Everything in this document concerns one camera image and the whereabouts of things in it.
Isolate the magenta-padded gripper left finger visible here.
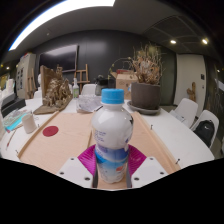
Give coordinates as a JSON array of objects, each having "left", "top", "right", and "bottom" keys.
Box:
[{"left": 56, "top": 143, "right": 100, "bottom": 190}]

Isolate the beige wood-framed canvas board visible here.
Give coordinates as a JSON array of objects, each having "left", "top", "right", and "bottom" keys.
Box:
[{"left": 17, "top": 109, "right": 184, "bottom": 190}]

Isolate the brown wooden figure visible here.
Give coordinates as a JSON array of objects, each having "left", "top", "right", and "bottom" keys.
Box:
[{"left": 186, "top": 81, "right": 198, "bottom": 103}]

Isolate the white plastic chair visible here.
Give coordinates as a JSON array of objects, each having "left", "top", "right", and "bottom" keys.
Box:
[
  {"left": 190, "top": 109, "right": 220, "bottom": 149},
  {"left": 169, "top": 97, "right": 199, "bottom": 129}
]

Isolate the brown carved relief sculpture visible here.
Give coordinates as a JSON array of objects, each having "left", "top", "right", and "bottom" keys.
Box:
[{"left": 33, "top": 64, "right": 74, "bottom": 116}]

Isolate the grey printed newspaper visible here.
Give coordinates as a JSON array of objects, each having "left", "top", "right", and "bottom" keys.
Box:
[{"left": 75, "top": 94, "right": 103, "bottom": 114}]

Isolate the long ceiling light strip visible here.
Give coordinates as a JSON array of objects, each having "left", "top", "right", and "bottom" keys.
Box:
[{"left": 9, "top": 0, "right": 116, "bottom": 52}]

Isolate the black flat box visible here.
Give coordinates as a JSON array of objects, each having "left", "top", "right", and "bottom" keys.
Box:
[
  {"left": 0, "top": 93, "right": 16, "bottom": 108},
  {"left": 1, "top": 98, "right": 27, "bottom": 118}
]

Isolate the white ceramic mug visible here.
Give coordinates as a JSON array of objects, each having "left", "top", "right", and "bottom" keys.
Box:
[{"left": 21, "top": 113, "right": 38, "bottom": 135}]

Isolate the wooden easel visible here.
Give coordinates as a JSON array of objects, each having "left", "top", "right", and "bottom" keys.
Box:
[{"left": 73, "top": 63, "right": 91, "bottom": 94}]

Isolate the flat round red coaster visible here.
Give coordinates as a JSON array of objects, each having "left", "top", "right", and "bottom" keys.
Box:
[{"left": 42, "top": 125, "right": 60, "bottom": 138}]

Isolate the brown cardboard box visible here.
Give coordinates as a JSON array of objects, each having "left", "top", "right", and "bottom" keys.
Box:
[{"left": 114, "top": 71, "right": 139, "bottom": 100}]

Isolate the green-labelled spray bottle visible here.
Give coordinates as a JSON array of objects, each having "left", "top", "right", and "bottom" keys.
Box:
[{"left": 72, "top": 77, "right": 80, "bottom": 100}]

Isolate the blue-capped plastic water bottle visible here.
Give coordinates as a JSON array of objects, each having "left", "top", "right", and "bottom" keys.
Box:
[{"left": 90, "top": 88, "right": 135, "bottom": 184}]

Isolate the black backpack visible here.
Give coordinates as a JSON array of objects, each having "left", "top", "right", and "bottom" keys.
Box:
[{"left": 193, "top": 119, "right": 215, "bottom": 148}]

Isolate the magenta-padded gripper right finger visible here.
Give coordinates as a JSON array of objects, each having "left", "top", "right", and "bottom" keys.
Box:
[{"left": 125, "top": 144, "right": 168, "bottom": 189}]

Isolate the white cabinet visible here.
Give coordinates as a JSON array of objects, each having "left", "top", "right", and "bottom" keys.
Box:
[{"left": 15, "top": 53, "right": 37, "bottom": 100}]

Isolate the black wall screen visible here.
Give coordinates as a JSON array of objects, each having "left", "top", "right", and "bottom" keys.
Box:
[{"left": 38, "top": 44, "right": 80, "bottom": 73}]

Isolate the wooden paintbrush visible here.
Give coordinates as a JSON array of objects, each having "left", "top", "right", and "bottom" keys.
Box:
[{"left": 5, "top": 129, "right": 18, "bottom": 151}]

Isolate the dried plant in grey pot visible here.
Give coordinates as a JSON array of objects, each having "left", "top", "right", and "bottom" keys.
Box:
[{"left": 128, "top": 43, "right": 165, "bottom": 111}]

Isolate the purple and teal painting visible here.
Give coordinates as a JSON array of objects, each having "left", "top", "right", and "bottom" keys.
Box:
[{"left": 3, "top": 109, "right": 33, "bottom": 133}]

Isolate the grey plant saucer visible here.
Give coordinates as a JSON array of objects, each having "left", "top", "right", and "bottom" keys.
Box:
[{"left": 126, "top": 99, "right": 162, "bottom": 116}]

